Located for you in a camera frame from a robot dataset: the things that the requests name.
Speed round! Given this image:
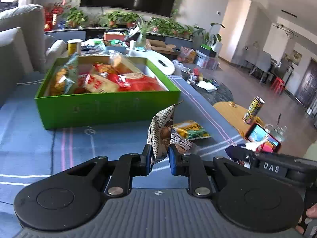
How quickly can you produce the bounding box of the brown patterned snack packet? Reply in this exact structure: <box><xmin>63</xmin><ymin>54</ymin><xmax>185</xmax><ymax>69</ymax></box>
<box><xmin>147</xmin><ymin>100</ymin><xmax>183</xmax><ymax>166</ymax></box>

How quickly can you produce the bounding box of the brown cookie packet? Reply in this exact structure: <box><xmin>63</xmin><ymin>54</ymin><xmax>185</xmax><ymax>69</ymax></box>
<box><xmin>170</xmin><ymin>130</ymin><xmax>195</xmax><ymax>154</ymax></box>

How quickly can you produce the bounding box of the person right hand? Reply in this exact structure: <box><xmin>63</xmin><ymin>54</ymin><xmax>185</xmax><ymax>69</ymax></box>
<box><xmin>296</xmin><ymin>204</ymin><xmax>317</xmax><ymax>234</ymax></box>

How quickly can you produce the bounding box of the green yellow snack packet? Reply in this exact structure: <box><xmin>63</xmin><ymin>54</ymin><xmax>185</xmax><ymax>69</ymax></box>
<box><xmin>173</xmin><ymin>120</ymin><xmax>211</xmax><ymax>140</ymax></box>

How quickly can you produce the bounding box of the red cased phone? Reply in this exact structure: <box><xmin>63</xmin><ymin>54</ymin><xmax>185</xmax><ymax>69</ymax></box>
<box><xmin>245</xmin><ymin>123</ymin><xmax>281</xmax><ymax>153</ymax></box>

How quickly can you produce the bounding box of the wooden side table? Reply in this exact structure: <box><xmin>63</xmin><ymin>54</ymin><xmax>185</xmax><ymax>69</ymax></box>
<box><xmin>213</xmin><ymin>101</ymin><xmax>251</xmax><ymax>138</ymax></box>

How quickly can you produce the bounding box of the black yellow drink can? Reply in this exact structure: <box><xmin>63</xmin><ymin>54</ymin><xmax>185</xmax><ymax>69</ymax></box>
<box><xmin>243</xmin><ymin>96</ymin><xmax>265</xmax><ymax>124</ymax></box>

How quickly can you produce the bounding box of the dark round side table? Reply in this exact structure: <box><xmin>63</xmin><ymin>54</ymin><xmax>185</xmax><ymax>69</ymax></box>
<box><xmin>181</xmin><ymin>71</ymin><xmax>235</xmax><ymax>105</ymax></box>

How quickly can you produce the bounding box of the green snack box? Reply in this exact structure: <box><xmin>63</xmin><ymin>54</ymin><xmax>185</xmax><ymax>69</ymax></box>
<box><xmin>35</xmin><ymin>57</ymin><xmax>180</xmax><ymax>130</ymax></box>

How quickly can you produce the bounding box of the white round coffee table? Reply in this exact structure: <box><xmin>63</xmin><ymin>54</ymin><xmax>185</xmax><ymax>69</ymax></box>
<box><xmin>128</xmin><ymin>49</ymin><xmax>175</xmax><ymax>75</ymax></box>

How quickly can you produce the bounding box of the blue striped tablecloth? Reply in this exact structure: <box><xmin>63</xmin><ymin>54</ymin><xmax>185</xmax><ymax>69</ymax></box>
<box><xmin>1</xmin><ymin>74</ymin><xmax>242</xmax><ymax>237</ymax></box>

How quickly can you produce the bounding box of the blue plastic basket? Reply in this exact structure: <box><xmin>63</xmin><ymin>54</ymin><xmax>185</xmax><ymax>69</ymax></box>
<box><xmin>104</xmin><ymin>44</ymin><xmax>128</xmax><ymax>54</ymax></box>

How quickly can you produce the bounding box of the glass vase with plant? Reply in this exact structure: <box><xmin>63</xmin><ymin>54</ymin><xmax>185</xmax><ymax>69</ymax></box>
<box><xmin>136</xmin><ymin>18</ymin><xmax>154</xmax><ymax>48</ymax></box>

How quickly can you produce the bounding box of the cardboard box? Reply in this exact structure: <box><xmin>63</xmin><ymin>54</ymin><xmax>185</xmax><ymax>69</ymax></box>
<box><xmin>146</xmin><ymin>39</ymin><xmax>176</xmax><ymax>55</ymax></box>

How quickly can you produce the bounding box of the yellow tin can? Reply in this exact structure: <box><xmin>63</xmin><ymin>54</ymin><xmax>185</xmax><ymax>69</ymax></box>
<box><xmin>67</xmin><ymin>39</ymin><xmax>83</xmax><ymax>57</ymax></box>

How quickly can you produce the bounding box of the grey tv cabinet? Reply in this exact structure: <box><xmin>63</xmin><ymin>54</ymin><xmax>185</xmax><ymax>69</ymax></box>
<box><xmin>45</xmin><ymin>27</ymin><xmax>194</xmax><ymax>49</ymax></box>

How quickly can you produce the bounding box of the grey sofa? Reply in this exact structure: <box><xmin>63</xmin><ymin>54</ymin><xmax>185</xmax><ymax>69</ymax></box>
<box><xmin>1</xmin><ymin>4</ymin><xmax>67</xmax><ymax>105</ymax></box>

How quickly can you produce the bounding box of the red flower decoration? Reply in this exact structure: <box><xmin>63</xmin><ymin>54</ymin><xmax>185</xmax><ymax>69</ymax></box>
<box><xmin>44</xmin><ymin>0</ymin><xmax>68</xmax><ymax>31</ymax></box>

